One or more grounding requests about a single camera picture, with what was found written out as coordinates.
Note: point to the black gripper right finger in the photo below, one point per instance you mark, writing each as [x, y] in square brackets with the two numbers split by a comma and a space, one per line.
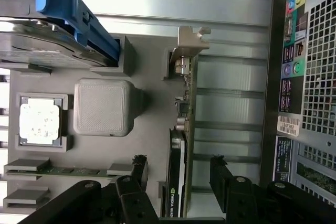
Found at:
[239, 200]

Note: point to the green RAM stick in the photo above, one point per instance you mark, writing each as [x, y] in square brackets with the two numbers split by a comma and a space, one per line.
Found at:
[65, 170]

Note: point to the grey square printed block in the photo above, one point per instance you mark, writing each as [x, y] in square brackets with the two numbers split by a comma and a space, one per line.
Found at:
[102, 107]

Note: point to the grey open PC case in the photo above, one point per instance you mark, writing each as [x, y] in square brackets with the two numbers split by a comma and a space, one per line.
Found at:
[317, 77]

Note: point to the grey printed parts rack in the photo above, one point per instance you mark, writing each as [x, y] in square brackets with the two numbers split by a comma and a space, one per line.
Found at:
[149, 129]

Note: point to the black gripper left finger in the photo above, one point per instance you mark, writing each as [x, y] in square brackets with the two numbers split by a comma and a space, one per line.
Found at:
[86, 195]

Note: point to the hard disk in blue carrier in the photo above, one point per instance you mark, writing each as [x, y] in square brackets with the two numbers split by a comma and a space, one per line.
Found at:
[60, 1]

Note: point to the white barcode sticker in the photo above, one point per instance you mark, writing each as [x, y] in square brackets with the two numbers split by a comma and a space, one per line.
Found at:
[288, 125]

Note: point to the silver CPU chip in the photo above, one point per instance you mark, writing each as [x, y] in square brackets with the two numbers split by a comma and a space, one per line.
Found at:
[39, 123]

